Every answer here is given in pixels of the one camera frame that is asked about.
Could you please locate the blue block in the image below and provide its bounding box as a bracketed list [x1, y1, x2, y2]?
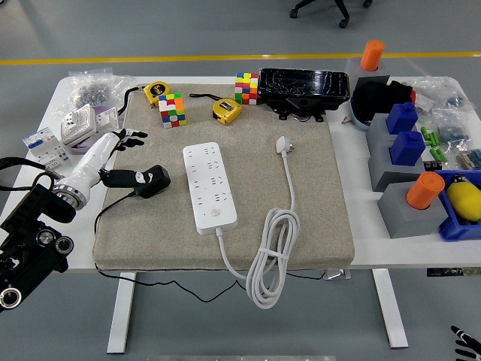
[389, 130, 427, 167]
[386, 102, 419, 135]

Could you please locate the clear bag of metal nuts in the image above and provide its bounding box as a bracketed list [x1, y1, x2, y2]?
[56, 68, 135, 117]

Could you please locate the blue plastic bin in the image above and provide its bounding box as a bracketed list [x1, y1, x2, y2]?
[434, 168, 481, 242]

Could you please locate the white wall socket box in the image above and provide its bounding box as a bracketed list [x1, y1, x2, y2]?
[59, 104, 98, 146]

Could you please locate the white power cord with plug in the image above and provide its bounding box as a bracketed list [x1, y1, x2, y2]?
[214, 135, 301, 311]

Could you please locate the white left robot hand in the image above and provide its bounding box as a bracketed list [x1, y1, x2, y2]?
[69, 128, 152, 193]

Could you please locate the lilac tape roll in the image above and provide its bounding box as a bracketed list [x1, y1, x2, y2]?
[67, 105, 121, 156]

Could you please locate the silver bracket under table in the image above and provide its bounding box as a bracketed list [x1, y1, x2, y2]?
[322, 268, 352, 281]

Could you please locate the multicolour puzzle cube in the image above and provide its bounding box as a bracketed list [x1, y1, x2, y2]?
[234, 71, 260, 106]
[158, 93, 188, 129]

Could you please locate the black office chair base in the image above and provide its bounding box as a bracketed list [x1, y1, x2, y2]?
[289, 0, 374, 29]

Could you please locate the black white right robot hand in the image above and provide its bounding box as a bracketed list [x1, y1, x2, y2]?
[450, 325, 481, 361]

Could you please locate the clear bag of blue parts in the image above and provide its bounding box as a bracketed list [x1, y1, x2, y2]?
[455, 147, 481, 171]
[430, 108, 473, 147]
[407, 76, 475, 114]

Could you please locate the black cracked screen device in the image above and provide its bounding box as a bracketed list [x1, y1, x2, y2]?
[258, 67, 351, 123]

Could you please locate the black cloth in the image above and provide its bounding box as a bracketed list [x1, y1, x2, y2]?
[352, 80, 414, 123]

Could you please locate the orange cylinder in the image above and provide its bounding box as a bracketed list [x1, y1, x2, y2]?
[359, 40, 386, 72]
[405, 171, 446, 211]

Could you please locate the white socket panel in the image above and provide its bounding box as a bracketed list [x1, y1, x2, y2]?
[92, 107, 121, 135]

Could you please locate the grey-brown mat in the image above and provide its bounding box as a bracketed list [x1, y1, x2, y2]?
[92, 83, 355, 272]

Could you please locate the yellow tape measure black label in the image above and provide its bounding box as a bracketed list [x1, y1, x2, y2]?
[144, 81, 171, 110]

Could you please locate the yellow tape measure black strap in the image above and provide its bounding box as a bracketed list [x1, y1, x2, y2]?
[189, 92, 244, 126]

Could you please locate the white power strip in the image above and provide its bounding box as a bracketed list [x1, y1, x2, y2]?
[182, 141, 239, 236]

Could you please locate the thin black adapter cord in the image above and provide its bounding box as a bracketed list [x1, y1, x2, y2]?
[92, 190, 325, 304]

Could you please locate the white circuit breaker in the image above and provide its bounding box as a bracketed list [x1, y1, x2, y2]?
[22, 126, 71, 169]

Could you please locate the white blue bowl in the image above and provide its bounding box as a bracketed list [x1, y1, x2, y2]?
[349, 96, 373, 132]

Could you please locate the black box under table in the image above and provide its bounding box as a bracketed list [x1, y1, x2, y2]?
[426, 266, 481, 278]

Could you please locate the grey block base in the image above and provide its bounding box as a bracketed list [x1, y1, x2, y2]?
[377, 181, 450, 240]
[344, 56, 392, 99]
[367, 141, 437, 193]
[365, 111, 422, 153]

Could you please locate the thick black cable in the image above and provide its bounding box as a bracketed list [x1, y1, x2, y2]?
[117, 86, 147, 116]

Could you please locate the black plug adapter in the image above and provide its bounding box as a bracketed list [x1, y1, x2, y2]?
[133, 164, 172, 199]

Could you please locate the yellow rounded toy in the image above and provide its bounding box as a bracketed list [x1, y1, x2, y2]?
[446, 174, 481, 222]

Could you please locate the white table leg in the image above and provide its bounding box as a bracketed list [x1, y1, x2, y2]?
[371, 268, 410, 349]
[107, 271, 137, 354]

